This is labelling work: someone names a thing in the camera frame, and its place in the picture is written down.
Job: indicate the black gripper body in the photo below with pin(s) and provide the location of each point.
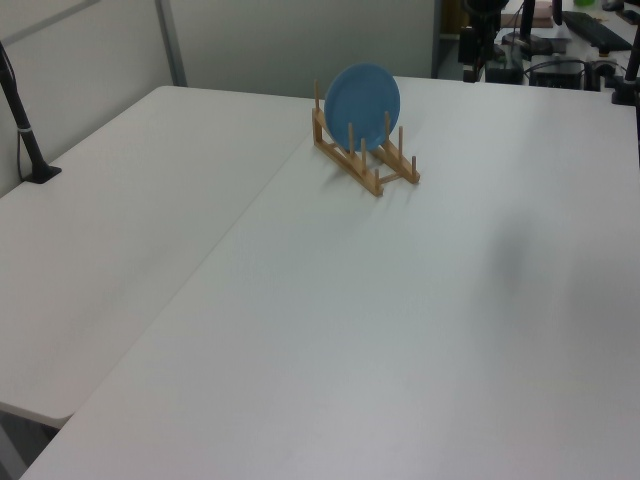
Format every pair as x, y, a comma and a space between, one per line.
484, 20

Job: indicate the black keyboard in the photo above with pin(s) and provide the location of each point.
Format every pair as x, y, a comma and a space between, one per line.
597, 30

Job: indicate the black monitor stand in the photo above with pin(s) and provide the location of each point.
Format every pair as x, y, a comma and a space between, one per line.
526, 20

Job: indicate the black clamp stand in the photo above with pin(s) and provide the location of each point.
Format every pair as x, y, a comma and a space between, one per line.
625, 91

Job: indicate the blue round plate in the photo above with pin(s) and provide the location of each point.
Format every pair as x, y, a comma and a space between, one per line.
360, 105

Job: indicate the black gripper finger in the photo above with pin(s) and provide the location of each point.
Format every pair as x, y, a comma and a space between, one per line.
469, 60
489, 62

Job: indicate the green object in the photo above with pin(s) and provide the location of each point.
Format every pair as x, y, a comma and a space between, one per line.
585, 2

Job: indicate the black electronics box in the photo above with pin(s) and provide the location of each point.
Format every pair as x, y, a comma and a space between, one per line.
555, 75

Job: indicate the wooden plate rack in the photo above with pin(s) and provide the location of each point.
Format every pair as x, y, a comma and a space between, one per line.
345, 160

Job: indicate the black camera stand pole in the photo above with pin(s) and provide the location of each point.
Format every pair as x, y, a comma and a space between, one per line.
25, 135

